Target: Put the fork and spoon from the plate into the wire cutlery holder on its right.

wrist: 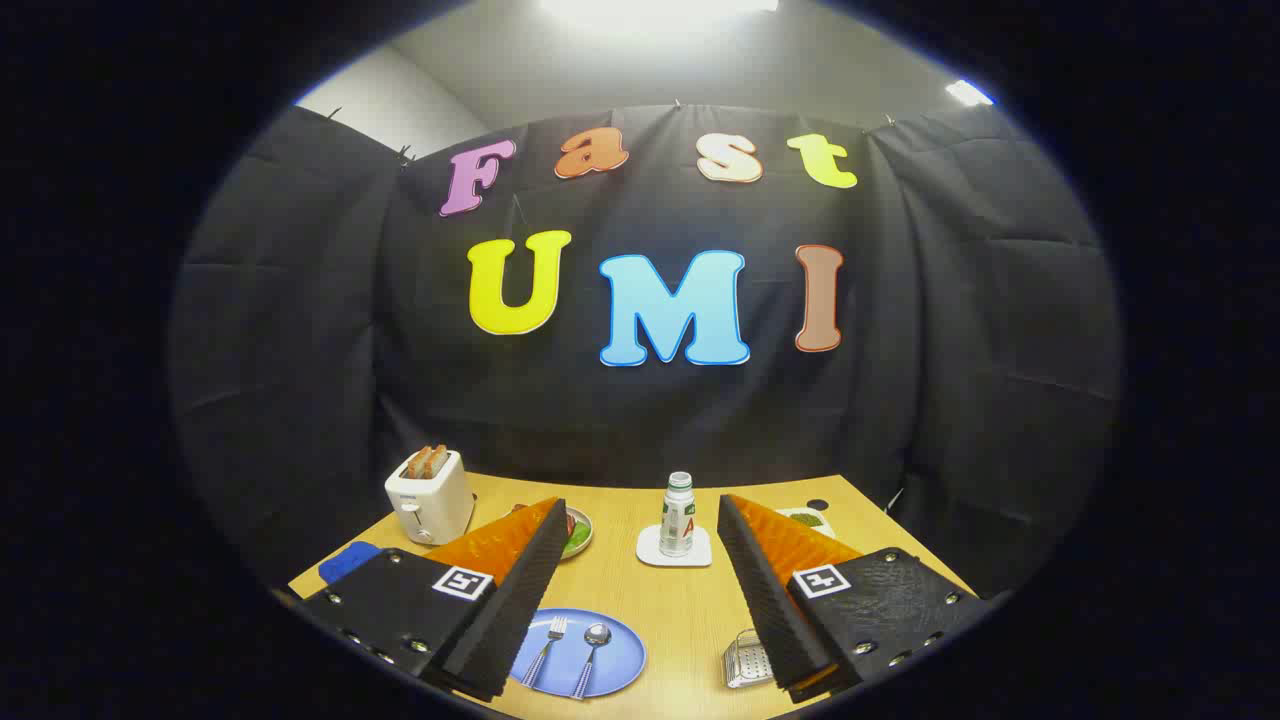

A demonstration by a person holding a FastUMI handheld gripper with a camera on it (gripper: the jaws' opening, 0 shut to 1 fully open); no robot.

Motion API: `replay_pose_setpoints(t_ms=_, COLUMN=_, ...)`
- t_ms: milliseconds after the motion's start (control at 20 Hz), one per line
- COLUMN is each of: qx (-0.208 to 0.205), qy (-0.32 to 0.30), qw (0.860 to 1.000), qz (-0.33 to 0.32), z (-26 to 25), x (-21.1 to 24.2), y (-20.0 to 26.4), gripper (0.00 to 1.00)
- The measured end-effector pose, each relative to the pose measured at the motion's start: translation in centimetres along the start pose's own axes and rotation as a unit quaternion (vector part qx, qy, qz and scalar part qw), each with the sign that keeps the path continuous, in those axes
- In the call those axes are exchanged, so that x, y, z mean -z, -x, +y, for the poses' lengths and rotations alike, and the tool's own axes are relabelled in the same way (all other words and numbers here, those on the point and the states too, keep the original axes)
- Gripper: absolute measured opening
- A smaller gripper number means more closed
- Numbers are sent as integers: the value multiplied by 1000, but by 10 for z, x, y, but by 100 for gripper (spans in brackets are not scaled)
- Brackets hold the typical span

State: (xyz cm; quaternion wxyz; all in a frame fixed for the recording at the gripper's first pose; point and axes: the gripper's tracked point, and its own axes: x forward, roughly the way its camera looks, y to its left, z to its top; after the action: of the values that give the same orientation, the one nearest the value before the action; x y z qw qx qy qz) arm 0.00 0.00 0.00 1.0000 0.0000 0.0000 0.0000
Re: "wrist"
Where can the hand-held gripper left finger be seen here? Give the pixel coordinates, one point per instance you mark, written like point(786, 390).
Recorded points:
point(520, 600)

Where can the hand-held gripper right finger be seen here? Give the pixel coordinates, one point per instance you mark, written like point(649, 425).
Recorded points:
point(765, 600)

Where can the oval food plate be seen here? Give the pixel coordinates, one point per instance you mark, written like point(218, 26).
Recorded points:
point(580, 545)

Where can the white divided snack dish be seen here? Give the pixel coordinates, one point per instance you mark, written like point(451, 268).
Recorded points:
point(812, 520)

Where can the clear bottle with label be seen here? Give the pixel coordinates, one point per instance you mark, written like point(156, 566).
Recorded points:
point(677, 525)

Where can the blue round plate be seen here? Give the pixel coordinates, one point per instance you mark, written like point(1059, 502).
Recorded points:
point(622, 660)

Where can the white square coaster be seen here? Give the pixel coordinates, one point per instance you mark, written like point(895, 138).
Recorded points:
point(650, 556)

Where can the white toaster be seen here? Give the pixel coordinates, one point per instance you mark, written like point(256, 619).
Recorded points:
point(430, 505)

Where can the toast slice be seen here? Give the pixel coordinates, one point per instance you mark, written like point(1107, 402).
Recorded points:
point(437, 460)
point(417, 464)

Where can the blue cloth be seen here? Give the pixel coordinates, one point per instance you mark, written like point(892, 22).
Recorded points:
point(345, 562)

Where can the black backdrop cloth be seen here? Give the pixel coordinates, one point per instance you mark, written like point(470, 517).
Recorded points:
point(640, 420)

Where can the ceiling light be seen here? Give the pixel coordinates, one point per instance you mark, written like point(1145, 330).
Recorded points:
point(968, 92)
point(655, 10)

